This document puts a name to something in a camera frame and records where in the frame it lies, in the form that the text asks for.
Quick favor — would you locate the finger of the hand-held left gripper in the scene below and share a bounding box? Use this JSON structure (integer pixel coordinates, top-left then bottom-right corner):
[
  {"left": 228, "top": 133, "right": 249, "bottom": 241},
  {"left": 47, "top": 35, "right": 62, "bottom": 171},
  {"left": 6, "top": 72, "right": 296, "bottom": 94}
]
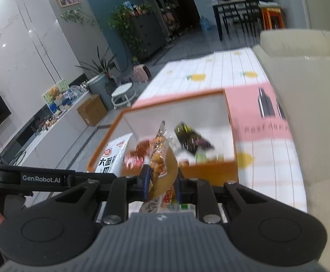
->
[{"left": 0, "top": 164, "right": 118, "bottom": 190}]

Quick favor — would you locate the long leaved plant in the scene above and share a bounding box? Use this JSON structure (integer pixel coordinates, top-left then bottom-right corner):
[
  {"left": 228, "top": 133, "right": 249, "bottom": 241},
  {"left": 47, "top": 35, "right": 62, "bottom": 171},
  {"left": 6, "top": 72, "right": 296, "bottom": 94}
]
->
[{"left": 76, "top": 45, "right": 117, "bottom": 83}]

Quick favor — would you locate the dark green snack packet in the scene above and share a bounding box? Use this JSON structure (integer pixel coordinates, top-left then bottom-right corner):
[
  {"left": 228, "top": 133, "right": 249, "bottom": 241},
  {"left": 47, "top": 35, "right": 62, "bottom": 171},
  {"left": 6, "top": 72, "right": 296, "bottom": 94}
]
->
[{"left": 173, "top": 122, "right": 215, "bottom": 156}]

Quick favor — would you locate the yellow meat snack packet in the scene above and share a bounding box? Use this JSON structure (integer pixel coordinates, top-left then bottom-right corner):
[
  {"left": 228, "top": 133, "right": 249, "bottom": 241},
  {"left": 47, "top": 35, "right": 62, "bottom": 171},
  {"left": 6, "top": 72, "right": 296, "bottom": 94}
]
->
[{"left": 139, "top": 120, "right": 180, "bottom": 214}]

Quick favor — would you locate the dining table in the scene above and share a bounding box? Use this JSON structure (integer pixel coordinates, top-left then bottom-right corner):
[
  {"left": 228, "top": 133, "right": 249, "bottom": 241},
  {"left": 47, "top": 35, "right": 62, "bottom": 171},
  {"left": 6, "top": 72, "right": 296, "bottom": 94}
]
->
[{"left": 212, "top": 0, "right": 279, "bottom": 41}]

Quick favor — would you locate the white round stool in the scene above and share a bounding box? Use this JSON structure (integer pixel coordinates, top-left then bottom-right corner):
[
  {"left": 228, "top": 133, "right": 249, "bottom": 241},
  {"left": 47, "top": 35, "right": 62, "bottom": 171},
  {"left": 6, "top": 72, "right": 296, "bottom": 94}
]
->
[{"left": 111, "top": 82, "right": 138, "bottom": 109}]

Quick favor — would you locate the pink stool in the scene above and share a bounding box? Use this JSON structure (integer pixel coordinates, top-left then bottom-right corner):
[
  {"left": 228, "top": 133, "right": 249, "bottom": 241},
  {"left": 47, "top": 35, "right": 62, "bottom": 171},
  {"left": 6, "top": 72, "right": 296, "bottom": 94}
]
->
[{"left": 133, "top": 65, "right": 151, "bottom": 84}]

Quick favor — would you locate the pink box lid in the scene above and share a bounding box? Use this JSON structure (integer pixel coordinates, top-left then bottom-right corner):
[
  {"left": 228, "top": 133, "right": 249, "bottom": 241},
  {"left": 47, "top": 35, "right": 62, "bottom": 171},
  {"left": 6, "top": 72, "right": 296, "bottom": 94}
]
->
[{"left": 131, "top": 81, "right": 293, "bottom": 142}]

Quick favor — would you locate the open shelf with items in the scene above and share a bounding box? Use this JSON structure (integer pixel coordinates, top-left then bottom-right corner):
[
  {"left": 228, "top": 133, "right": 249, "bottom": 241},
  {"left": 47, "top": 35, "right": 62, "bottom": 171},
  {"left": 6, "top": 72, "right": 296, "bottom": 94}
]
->
[{"left": 161, "top": 6, "right": 182, "bottom": 46}]

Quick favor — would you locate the red snack packet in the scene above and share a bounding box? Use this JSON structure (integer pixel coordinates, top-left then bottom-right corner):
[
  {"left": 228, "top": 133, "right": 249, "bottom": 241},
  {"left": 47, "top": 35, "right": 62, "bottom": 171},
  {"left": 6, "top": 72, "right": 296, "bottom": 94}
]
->
[{"left": 124, "top": 137, "right": 154, "bottom": 171}]

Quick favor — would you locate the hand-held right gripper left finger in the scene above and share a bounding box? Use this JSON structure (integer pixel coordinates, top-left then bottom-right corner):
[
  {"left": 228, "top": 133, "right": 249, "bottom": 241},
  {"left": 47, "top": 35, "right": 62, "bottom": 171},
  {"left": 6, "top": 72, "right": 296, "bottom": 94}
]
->
[{"left": 54, "top": 166, "right": 151, "bottom": 225}]

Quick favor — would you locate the white media console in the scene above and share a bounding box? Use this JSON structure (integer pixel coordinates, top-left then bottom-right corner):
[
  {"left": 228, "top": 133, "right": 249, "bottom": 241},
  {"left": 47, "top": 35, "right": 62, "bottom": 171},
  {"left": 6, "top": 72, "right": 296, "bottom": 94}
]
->
[{"left": 0, "top": 91, "right": 97, "bottom": 170}]

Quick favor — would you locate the orange cardboard box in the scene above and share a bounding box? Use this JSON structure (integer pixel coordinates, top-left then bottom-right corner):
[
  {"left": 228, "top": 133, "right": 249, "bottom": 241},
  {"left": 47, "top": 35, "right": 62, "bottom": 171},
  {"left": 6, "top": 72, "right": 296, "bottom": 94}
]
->
[{"left": 87, "top": 89, "right": 239, "bottom": 187}]

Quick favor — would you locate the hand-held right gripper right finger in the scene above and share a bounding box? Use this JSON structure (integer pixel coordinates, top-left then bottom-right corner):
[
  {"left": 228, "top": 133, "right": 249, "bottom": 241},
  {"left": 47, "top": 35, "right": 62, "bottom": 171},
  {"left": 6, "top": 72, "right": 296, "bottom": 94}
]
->
[{"left": 175, "top": 173, "right": 270, "bottom": 224}]

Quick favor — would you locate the green striped snack packet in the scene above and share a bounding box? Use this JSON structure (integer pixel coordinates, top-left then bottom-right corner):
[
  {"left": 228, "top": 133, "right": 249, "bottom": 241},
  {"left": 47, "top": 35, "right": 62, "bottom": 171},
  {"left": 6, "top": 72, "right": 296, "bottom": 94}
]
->
[{"left": 171, "top": 202, "right": 197, "bottom": 211}]

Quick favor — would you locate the white printed snack packet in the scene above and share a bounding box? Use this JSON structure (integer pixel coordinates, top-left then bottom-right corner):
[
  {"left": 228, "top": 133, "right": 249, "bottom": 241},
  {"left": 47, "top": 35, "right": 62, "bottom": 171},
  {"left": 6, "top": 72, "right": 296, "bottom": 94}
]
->
[{"left": 95, "top": 133, "right": 133, "bottom": 176}]

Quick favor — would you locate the grey planter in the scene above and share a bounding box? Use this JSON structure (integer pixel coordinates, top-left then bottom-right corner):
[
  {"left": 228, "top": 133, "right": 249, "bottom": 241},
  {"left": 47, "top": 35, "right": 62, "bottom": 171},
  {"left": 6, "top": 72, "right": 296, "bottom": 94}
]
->
[{"left": 87, "top": 74, "right": 114, "bottom": 111}]

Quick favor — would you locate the clutter of small boxes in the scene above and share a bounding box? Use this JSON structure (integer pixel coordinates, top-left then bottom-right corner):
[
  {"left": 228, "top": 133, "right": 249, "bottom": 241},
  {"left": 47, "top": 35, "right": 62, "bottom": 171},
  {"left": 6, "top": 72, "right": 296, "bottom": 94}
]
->
[{"left": 42, "top": 79, "right": 90, "bottom": 114}]

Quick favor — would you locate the hanging ivy plant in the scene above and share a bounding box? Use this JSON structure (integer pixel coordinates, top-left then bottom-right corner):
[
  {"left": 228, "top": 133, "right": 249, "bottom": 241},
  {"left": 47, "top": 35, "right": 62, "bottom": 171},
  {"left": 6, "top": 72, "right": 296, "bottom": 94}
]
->
[{"left": 61, "top": 8, "right": 97, "bottom": 26}]

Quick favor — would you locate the light green snack packet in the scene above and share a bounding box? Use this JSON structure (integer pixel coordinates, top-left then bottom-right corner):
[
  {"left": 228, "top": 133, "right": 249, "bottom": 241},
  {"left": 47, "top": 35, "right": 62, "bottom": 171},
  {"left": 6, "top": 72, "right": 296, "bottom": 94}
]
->
[{"left": 196, "top": 152, "right": 220, "bottom": 164}]

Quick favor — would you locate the checked lemon print tablecloth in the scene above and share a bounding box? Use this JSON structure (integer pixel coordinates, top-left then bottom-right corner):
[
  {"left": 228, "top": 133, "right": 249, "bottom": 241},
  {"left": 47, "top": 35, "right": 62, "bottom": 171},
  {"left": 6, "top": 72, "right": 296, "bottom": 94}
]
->
[{"left": 131, "top": 47, "right": 309, "bottom": 213}]

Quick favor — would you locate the beige sofa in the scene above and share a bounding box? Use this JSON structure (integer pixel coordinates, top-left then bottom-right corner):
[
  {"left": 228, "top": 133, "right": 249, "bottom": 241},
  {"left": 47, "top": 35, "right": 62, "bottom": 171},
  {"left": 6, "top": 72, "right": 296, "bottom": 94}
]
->
[{"left": 251, "top": 14, "right": 330, "bottom": 272}]

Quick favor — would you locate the leafy climbing plant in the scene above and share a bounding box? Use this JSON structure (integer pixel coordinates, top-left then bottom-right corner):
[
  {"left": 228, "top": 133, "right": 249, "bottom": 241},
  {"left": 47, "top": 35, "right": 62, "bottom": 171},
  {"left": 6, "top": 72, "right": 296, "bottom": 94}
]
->
[{"left": 108, "top": 3, "right": 154, "bottom": 60}]

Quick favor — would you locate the orange stool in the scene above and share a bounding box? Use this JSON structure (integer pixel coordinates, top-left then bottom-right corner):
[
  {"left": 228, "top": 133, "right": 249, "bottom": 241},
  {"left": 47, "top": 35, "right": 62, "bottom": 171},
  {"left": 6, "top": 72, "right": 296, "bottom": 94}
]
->
[{"left": 260, "top": 6, "right": 285, "bottom": 30}]

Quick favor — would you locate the brown cardboard box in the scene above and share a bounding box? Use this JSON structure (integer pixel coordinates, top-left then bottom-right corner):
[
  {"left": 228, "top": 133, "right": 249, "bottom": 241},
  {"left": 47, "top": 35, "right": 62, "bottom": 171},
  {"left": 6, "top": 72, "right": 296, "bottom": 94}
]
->
[{"left": 76, "top": 94, "right": 108, "bottom": 126}]

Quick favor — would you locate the dark grey cabinet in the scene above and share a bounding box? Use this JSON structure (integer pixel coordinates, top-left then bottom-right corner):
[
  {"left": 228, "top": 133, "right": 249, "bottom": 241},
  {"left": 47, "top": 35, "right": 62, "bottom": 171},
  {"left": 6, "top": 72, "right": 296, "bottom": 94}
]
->
[{"left": 131, "top": 13, "right": 167, "bottom": 60}]

